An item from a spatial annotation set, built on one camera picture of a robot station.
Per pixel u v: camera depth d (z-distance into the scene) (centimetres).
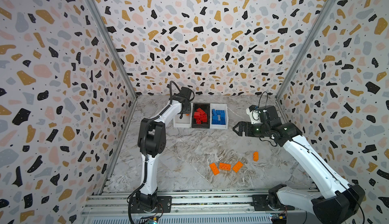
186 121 103
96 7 75
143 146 56
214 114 109
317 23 84
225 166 86
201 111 107
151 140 56
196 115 103
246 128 66
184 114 108
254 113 68
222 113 110
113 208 73
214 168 86
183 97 78
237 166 86
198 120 104
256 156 90
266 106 56
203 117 104
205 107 110
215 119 106
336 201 37
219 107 112
